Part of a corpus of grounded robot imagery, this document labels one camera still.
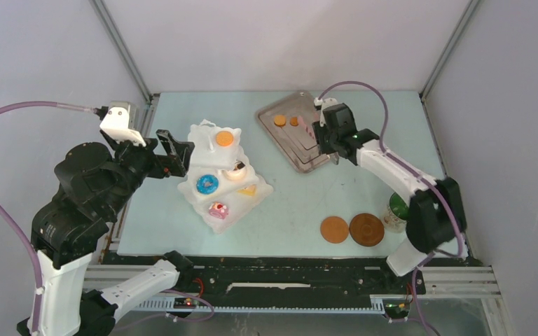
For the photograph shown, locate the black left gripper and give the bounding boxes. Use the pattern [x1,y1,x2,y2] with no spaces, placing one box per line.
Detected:
[102,127,196,215]

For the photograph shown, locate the pink-tipped metal tongs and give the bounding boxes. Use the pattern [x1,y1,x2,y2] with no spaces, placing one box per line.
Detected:
[297,115,339,165]

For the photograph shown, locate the brown cookie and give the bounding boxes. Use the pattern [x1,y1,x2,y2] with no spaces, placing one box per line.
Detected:
[289,117,299,127]

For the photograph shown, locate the blue frosted donut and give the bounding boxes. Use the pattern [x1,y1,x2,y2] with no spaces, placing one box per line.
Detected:
[195,174,219,195]

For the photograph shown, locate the orange cookie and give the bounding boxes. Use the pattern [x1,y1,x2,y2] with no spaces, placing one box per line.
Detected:
[273,115,287,127]
[215,131,235,147]

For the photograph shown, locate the orange cookie front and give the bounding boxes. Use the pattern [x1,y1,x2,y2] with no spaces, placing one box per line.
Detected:
[215,131,235,147]

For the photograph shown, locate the pink swiss roll cake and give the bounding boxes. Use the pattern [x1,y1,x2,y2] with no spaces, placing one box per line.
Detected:
[208,202,229,220]

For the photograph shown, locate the white chocolate donut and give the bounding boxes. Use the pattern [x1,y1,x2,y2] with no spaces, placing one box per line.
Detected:
[223,160,247,181]

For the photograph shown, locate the light brown coaster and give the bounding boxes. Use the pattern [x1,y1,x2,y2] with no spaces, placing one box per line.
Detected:
[320,216,349,244]

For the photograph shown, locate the yellow cake slice with cherry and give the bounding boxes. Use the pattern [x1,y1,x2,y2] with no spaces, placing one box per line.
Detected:
[238,184,257,197]

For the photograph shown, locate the dark brown wooden saucer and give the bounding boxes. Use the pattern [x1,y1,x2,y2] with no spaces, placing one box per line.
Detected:
[349,213,385,247]

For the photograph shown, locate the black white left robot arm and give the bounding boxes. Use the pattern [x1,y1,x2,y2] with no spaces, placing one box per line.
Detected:
[17,129,195,335]

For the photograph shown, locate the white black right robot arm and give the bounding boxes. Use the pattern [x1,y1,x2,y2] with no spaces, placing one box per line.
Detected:
[312,98,466,293]

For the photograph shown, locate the white spare arm link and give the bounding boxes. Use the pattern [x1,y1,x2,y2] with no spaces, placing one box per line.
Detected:
[76,260,180,335]

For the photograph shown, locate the stainless steel tray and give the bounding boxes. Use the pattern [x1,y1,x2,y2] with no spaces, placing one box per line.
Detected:
[256,90,330,174]

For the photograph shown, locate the white three-tier dessert stand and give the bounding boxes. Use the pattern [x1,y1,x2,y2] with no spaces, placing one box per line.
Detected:
[177,120,274,235]

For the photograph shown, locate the green interior floral mug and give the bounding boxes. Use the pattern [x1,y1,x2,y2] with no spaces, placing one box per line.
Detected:
[381,193,409,233]

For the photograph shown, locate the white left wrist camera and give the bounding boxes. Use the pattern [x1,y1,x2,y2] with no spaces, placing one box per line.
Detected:
[99,101,146,146]

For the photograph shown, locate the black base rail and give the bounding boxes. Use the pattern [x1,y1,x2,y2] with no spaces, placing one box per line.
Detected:
[104,252,426,310]

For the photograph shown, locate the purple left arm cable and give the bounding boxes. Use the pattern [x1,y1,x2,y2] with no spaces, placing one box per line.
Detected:
[0,101,103,336]

